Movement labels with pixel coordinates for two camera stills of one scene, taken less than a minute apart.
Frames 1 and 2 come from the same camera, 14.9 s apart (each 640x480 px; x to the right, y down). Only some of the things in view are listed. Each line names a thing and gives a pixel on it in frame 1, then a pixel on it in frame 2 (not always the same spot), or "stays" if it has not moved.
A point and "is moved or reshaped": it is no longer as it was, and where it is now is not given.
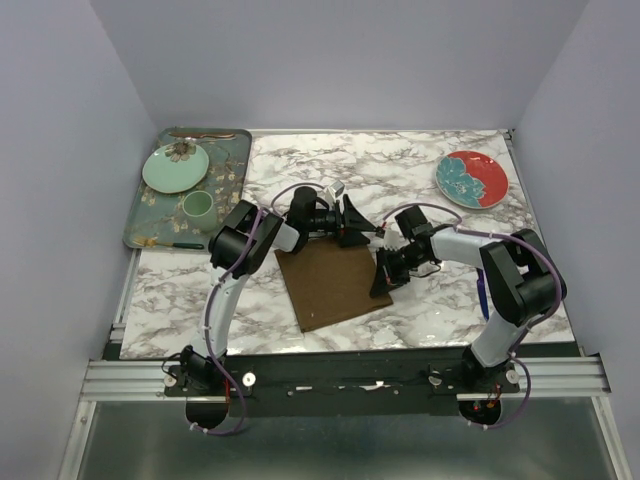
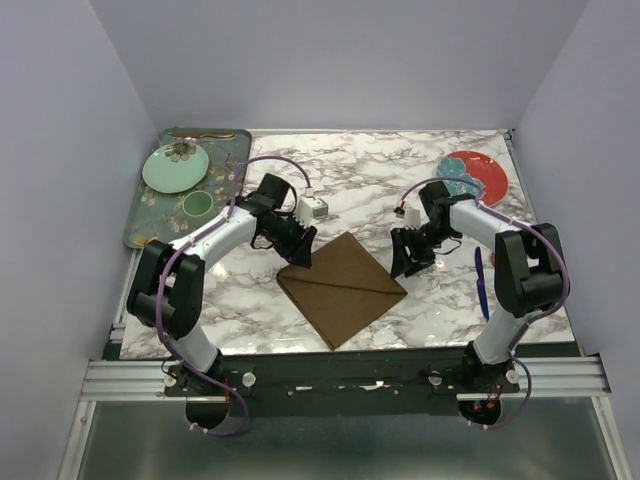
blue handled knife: [483, 293] stays
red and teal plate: [471, 180] stays
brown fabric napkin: [328, 282] is moved or reshaped
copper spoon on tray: [204, 134] stays
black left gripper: [349, 236] to [298, 251]
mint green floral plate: [175, 167] stays
